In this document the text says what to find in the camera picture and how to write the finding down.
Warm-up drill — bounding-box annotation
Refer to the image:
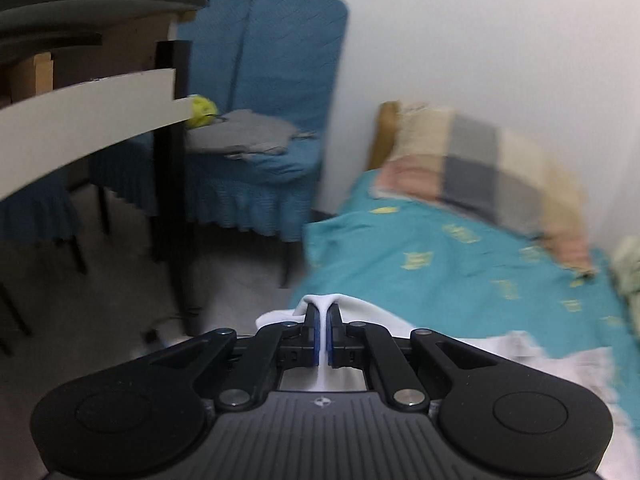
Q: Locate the teal printed bed sheet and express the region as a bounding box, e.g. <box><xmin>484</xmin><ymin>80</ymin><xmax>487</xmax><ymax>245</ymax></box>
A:
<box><xmin>302</xmin><ymin>167</ymin><xmax>640</xmax><ymax>441</ymax></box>

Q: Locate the pale green fleece blanket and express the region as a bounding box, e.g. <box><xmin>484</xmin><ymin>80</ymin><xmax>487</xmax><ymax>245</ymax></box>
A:
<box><xmin>610</xmin><ymin>234</ymin><xmax>640</xmax><ymax>341</ymax></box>

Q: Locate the wooden desk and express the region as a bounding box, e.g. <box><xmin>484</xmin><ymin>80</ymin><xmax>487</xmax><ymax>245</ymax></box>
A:
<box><xmin>0</xmin><ymin>0</ymin><xmax>208</xmax><ymax>108</ymax></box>

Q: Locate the white t-shirt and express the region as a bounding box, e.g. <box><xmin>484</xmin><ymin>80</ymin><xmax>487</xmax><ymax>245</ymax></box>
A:
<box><xmin>255</xmin><ymin>292</ymin><xmax>640</xmax><ymax>480</ymax></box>

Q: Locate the checkered pillow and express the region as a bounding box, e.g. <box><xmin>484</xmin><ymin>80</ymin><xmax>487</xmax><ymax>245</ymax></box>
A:
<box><xmin>372</xmin><ymin>102</ymin><xmax>598</xmax><ymax>276</ymax></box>

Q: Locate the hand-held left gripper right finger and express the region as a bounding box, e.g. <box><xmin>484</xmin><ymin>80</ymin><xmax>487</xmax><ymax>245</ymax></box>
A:
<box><xmin>326</xmin><ymin>304</ymin><xmax>493</xmax><ymax>413</ymax></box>

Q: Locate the white desk with black legs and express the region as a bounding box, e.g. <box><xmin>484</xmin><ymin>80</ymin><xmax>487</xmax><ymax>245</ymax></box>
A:
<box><xmin>0</xmin><ymin>40</ymin><xmax>203</xmax><ymax>336</ymax></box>

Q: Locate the wooden headboard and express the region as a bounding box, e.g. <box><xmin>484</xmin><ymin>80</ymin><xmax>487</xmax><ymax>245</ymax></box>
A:
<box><xmin>367</xmin><ymin>101</ymin><xmax>403</xmax><ymax>171</ymax></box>

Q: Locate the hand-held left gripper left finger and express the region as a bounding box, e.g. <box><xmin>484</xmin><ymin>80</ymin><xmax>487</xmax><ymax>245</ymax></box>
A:
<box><xmin>148</xmin><ymin>305</ymin><xmax>321</xmax><ymax>410</ymax></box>

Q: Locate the blue covered chair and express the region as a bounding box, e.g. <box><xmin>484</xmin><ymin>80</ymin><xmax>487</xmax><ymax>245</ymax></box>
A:
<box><xmin>185</xmin><ymin>0</ymin><xmax>349</xmax><ymax>288</ymax></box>
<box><xmin>90</xmin><ymin>0</ymin><xmax>251</xmax><ymax>216</ymax></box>
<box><xmin>0</xmin><ymin>165</ymin><xmax>90</xmax><ymax>353</ymax></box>

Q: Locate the grey cloth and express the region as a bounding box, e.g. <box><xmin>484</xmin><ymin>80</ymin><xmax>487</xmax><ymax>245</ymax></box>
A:
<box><xmin>187</xmin><ymin>109</ymin><xmax>318</xmax><ymax>161</ymax></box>

